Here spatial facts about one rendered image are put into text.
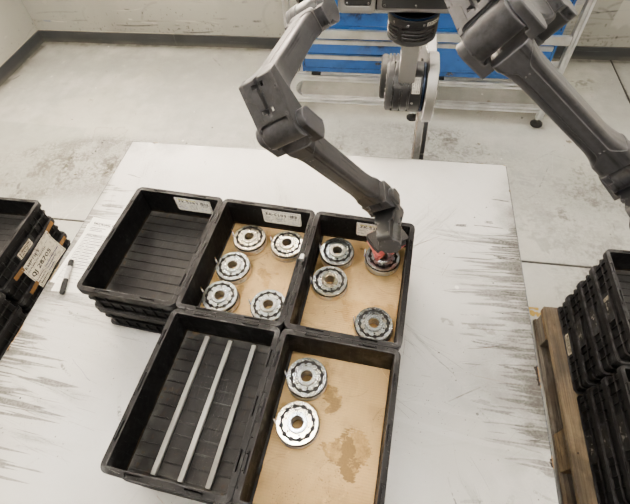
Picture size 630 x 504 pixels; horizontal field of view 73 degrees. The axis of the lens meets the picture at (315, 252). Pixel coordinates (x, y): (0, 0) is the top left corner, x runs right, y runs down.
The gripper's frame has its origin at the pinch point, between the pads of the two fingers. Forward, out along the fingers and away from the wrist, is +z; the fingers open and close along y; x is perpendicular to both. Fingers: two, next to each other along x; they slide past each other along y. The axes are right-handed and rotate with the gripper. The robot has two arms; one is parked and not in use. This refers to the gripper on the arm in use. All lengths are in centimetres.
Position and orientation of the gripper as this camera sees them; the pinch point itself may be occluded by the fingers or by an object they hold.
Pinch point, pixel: (383, 254)
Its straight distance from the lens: 128.0
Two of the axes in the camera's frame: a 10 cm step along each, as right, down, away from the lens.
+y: 8.9, -3.7, 2.6
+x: -4.5, -7.2, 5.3
